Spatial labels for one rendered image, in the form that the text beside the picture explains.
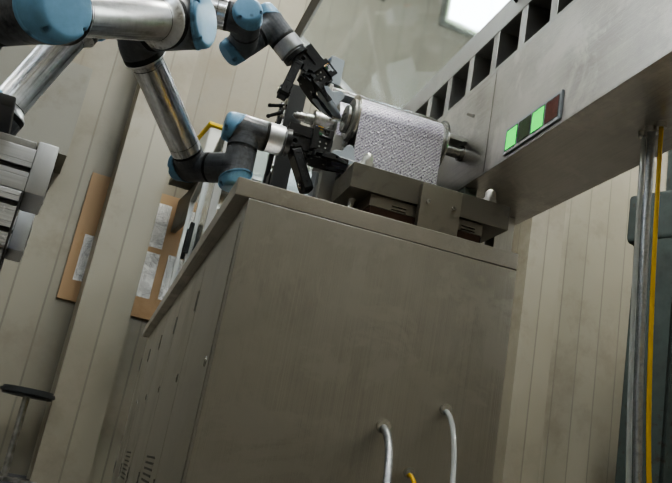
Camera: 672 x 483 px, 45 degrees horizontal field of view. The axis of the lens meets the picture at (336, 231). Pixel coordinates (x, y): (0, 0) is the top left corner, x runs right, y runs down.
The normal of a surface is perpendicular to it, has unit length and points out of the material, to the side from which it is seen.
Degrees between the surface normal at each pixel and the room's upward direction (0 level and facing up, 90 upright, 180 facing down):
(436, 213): 90
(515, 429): 90
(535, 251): 90
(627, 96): 180
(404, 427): 90
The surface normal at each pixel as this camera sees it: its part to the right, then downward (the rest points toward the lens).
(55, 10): 0.85, 0.07
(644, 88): -0.18, 0.94
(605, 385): 0.41, -0.20
